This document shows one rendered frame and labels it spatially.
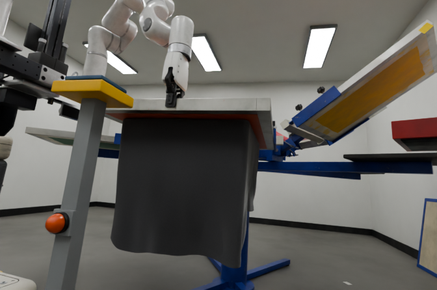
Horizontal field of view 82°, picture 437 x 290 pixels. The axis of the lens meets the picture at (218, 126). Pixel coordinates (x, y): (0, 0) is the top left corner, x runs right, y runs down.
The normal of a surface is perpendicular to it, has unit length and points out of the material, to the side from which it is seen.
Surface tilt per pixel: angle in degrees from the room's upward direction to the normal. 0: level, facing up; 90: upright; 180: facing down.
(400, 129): 90
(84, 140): 90
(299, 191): 90
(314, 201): 90
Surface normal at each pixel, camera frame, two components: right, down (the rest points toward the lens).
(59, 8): 0.95, 0.00
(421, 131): -0.68, -0.20
